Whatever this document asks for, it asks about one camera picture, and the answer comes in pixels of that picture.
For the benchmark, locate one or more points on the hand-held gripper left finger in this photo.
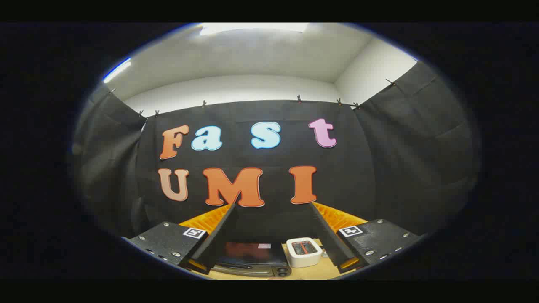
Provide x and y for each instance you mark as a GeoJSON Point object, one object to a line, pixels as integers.
{"type": "Point", "coordinates": [223, 235]}

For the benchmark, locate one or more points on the black toaster oven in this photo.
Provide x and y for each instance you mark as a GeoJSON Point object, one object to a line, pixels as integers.
{"type": "Point", "coordinates": [252, 254]}

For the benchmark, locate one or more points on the ceiling light panel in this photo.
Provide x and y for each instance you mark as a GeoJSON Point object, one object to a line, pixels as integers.
{"type": "Point", "coordinates": [252, 28]}

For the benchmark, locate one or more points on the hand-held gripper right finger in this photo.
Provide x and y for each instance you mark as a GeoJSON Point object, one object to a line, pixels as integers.
{"type": "Point", "coordinates": [326, 235]}

